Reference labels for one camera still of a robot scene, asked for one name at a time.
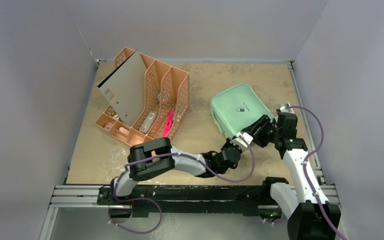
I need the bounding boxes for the black table front rail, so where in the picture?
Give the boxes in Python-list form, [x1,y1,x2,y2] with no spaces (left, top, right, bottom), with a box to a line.
[51,183,340,220]

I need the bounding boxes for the pink marker pen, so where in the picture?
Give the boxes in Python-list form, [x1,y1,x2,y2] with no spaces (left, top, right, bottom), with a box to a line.
[161,109,175,138]

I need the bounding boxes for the grey folder board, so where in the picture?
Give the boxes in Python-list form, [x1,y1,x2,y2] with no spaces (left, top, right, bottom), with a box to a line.
[97,47,147,126]

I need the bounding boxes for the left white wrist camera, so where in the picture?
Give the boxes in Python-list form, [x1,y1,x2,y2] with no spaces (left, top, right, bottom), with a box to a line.
[230,132,254,151]

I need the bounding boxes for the pink plastic desk organizer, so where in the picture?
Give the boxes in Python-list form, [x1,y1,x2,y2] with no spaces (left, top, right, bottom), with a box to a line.
[95,53,190,147]

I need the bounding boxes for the mint green storage case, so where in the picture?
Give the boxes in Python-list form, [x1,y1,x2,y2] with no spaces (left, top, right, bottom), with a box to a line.
[209,83,274,139]

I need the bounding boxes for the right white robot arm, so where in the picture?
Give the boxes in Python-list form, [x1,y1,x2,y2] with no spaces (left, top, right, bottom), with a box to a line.
[242,112,341,240]

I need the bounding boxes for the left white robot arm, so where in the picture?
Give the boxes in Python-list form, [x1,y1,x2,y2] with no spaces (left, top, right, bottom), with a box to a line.
[109,133,253,205]

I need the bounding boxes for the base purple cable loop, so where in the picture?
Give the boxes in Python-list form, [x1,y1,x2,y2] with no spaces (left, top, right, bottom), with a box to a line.
[107,193,165,234]

